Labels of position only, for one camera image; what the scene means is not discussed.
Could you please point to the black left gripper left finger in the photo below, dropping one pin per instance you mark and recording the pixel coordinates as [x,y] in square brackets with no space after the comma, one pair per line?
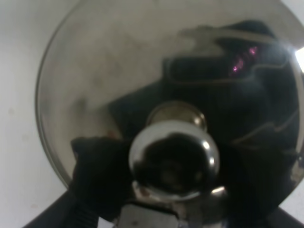
[100,185]

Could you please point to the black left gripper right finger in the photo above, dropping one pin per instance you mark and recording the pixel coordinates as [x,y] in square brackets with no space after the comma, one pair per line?
[270,215]

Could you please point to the stainless steel teapot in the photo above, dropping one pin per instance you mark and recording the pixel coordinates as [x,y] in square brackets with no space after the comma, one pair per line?
[210,93]

